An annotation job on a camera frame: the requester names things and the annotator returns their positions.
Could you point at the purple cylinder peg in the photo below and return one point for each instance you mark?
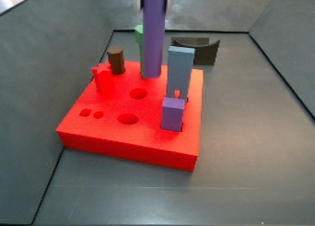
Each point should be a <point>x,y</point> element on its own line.
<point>154,30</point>

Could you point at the red foam peg board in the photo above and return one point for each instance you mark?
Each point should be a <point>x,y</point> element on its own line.
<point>121,126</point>

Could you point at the green tall peg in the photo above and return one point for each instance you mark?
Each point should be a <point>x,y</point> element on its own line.
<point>140,41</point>

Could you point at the black curved cradle stand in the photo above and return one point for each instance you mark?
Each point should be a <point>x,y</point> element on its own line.
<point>205,47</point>

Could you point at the blue-grey tall rectangular peg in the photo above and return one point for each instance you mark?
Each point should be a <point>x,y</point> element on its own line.
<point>180,68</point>

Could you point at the brown hexagonal peg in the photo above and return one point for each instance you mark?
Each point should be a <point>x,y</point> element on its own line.
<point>117,60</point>

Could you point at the red star peg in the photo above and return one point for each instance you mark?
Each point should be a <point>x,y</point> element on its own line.
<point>103,78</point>

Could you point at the purple short square peg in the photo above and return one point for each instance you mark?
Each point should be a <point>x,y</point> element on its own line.
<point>173,114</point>

